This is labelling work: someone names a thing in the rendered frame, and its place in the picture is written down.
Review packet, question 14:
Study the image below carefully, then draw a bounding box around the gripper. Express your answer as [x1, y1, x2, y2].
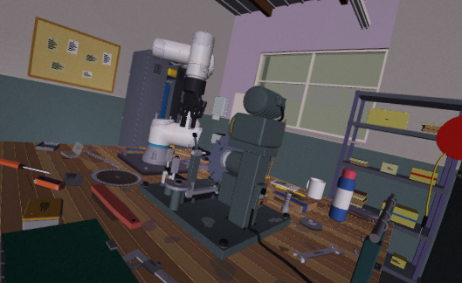
[177, 76, 209, 129]

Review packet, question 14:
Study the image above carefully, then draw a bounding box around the dark grey saw blade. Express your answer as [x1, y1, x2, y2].
[207, 133, 236, 183]

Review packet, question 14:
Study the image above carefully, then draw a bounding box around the dark green arbor housing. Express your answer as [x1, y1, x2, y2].
[219, 148, 252, 178]

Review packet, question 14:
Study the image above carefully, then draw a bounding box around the dark green grinding head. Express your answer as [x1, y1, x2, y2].
[228, 85, 288, 231]

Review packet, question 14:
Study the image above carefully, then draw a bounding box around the brown toothed saw blade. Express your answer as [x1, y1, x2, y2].
[89, 168, 143, 187]

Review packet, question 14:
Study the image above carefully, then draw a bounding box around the yellow bush rack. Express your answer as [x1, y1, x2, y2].
[263, 178, 320, 215]

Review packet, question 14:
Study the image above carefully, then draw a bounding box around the grey grinding disc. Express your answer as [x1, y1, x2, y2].
[299, 217, 323, 232]

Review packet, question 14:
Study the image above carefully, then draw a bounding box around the grey metal cabinet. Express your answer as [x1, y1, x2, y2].
[118, 48, 190, 148]

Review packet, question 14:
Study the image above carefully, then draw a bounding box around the dark pawl stand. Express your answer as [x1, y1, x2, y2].
[186, 132, 207, 190]

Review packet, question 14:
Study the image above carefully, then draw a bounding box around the dark grey mounting plate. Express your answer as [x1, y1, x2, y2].
[116, 151, 190, 176]

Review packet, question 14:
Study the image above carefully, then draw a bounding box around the red bench brush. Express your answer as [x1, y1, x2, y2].
[89, 183, 142, 231]

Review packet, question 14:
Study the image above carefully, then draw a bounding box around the grey small box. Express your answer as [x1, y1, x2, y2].
[59, 141, 86, 160]

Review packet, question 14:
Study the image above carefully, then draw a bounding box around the window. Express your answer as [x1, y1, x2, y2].
[253, 47, 390, 143]

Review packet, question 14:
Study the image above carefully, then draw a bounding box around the cork notice board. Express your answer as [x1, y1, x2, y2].
[27, 16, 122, 94]

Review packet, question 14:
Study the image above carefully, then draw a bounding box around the grey printed card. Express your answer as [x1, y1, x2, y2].
[63, 171, 86, 187]

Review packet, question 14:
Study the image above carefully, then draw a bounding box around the white mug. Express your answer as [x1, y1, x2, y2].
[305, 176, 328, 201]

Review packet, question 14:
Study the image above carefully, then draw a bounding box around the dark grey small tray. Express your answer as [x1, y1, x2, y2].
[34, 141, 61, 153]

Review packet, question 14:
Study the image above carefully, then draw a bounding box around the orange black small box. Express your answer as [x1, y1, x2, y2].
[32, 175, 67, 192]

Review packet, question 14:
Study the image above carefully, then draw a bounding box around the grey caliper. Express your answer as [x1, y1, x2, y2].
[121, 249, 179, 283]

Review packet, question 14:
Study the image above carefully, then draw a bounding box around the blue white red flask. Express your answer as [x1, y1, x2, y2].
[328, 167, 358, 223]

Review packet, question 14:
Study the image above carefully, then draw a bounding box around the yellow grey box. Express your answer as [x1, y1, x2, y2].
[20, 197, 64, 231]

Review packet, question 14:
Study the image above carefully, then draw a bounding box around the grey open-end wrench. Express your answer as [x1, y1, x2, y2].
[292, 244, 346, 264]

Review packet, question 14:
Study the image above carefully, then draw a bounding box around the green book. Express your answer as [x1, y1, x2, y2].
[0, 217, 140, 283]

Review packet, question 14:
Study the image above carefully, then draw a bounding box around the ceiling light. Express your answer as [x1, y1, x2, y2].
[349, 0, 372, 31]

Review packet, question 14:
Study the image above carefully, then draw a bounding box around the purple metal shelf unit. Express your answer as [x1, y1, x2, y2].
[328, 89, 462, 283]

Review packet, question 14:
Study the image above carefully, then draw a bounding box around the red lamp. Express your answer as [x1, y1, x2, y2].
[435, 114, 462, 162]

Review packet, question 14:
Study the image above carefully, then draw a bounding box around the grey wall box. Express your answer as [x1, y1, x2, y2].
[211, 95, 231, 121]

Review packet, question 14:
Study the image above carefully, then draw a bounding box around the black power cable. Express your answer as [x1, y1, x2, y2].
[249, 226, 315, 283]

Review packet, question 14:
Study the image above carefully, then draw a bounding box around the orange handled screwdriver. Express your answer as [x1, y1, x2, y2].
[0, 156, 52, 176]

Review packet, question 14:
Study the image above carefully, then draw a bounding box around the green post with dark handle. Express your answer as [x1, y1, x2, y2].
[349, 192, 398, 283]

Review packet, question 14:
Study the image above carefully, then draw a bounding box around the yellow cable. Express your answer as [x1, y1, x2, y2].
[424, 152, 448, 222]

